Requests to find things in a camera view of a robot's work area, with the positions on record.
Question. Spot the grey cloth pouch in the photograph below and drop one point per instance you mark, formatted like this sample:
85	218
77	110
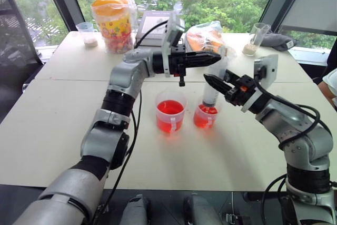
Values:
279	41

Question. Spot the grey flat box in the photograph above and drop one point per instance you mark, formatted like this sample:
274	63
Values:
152	27

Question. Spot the black mesh chair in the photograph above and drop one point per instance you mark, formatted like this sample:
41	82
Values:
15	51

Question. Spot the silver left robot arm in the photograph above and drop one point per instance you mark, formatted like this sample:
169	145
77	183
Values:
118	77

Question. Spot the person in white shirt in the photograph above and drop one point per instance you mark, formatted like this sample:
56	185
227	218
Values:
329	85

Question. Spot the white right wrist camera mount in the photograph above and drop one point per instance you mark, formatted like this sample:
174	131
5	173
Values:
269	69

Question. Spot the clear plastic syringe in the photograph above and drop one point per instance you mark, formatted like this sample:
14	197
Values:
212	88

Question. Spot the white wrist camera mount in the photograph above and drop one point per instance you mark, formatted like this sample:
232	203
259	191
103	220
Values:
172	31
269	69

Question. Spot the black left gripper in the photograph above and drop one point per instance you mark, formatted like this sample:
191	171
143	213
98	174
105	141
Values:
176	60

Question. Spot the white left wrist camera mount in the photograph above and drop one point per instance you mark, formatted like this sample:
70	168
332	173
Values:
172	31

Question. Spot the tall clear glass with powder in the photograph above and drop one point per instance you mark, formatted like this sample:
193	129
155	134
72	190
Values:
254	39

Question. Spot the small measuring cup white powder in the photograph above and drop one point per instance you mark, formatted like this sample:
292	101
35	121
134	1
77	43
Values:
88	34

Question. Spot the small cup of red liquid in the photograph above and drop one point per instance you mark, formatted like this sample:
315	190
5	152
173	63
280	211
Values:
205	117

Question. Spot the dark rounded grey shape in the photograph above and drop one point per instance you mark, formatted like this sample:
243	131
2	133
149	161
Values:
201	209
135	209

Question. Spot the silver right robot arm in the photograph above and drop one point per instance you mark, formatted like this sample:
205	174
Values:
305	143

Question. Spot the large cup of red liquid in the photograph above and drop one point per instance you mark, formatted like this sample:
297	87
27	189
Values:
169	114

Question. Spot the clear bag with orange contents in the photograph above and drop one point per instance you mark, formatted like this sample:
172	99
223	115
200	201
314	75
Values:
208	38

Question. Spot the bagged colourful candy tub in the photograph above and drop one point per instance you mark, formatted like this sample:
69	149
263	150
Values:
114	24

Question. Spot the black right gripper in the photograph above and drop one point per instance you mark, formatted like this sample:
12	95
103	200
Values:
243	90

